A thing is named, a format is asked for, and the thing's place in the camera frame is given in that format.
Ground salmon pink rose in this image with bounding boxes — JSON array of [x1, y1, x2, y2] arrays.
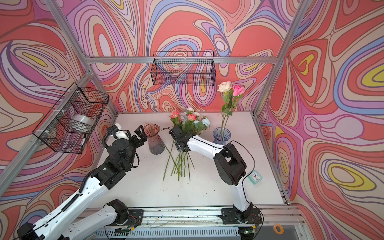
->
[[161, 110, 183, 181]]

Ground cream white rose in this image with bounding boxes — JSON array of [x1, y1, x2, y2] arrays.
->
[[216, 80, 234, 140]]

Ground magenta pink rose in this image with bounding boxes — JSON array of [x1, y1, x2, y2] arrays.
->
[[223, 84, 246, 140]]

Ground light pink rose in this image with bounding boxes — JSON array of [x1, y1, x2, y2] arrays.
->
[[221, 92, 242, 128]]

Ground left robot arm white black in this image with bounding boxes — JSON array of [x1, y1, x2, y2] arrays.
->
[[17, 124, 148, 240]]

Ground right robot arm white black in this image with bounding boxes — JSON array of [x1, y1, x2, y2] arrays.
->
[[169, 127, 254, 224]]

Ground red grey glass vase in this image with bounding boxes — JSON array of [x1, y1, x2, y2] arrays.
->
[[144, 124, 165, 155]]

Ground blue purple glass vase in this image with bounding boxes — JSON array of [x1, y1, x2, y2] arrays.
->
[[213, 127, 232, 145]]

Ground red pink rose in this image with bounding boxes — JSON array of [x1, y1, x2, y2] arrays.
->
[[172, 113, 199, 181]]

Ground white blue flower sprig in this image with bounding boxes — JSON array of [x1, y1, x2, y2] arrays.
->
[[173, 107, 211, 184]]

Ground silver tape roll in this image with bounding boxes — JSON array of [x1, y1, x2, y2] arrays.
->
[[72, 114, 94, 126]]

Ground mint green alarm clock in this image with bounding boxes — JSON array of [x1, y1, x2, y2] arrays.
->
[[248, 170, 263, 185]]

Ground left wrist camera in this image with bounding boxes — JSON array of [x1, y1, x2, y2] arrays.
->
[[111, 124, 130, 140]]

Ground back black wire basket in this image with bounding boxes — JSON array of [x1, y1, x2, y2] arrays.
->
[[151, 51, 216, 87]]

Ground black wire basket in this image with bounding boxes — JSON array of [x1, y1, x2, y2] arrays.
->
[[151, 51, 216, 87], [32, 83, 109, 154]]

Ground left black wire basket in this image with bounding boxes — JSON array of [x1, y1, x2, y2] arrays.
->
[[32, 83, 109, 154]]

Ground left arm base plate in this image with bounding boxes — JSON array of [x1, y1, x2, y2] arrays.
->
[[108, 209, 144, 227]]

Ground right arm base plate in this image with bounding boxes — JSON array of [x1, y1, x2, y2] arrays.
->
[[218, 206, 263, 226]]

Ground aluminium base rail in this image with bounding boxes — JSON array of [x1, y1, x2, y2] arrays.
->
[[89, 205, 313, 240]]

